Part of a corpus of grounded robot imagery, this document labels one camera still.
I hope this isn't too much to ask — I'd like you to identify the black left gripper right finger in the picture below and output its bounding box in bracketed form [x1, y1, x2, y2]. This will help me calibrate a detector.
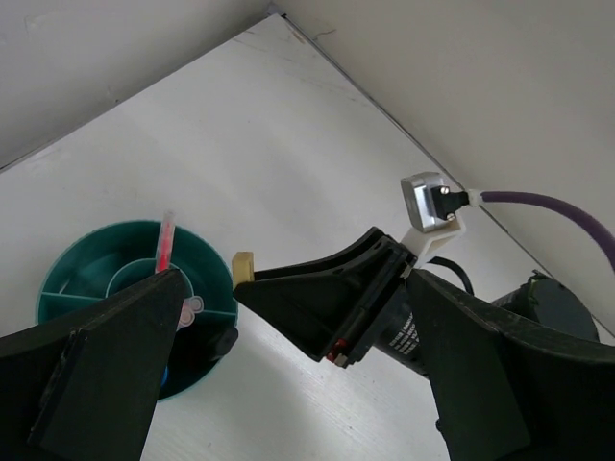
[407, 270, 614, 460]

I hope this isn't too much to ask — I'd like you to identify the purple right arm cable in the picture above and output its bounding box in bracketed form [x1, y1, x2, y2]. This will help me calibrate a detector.
[480, 189, 615, 275]

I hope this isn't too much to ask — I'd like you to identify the pink clear pen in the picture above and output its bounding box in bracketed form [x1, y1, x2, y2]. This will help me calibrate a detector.
[155, 211, 176, 273]

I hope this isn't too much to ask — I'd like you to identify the black pink marker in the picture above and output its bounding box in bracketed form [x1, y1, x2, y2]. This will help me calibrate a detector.
[211, 327, 239, 361]

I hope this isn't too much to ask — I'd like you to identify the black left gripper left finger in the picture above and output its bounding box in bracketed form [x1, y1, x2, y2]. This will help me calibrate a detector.
[1, 270, 185, 460]

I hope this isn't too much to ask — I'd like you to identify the teal plastic cup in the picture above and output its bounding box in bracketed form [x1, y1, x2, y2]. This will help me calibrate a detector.
[37, 221, 238, 400]

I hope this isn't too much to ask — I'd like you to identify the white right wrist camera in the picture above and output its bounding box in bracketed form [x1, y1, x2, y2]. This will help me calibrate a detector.
[401, 172, 466, 268]

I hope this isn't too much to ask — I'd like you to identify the small yellow eraser block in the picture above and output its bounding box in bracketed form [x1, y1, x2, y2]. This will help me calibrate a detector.
[232, 252, 255, 288]

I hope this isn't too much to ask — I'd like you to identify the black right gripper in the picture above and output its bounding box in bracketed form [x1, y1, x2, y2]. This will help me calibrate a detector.
[234, 227, 599, 376]

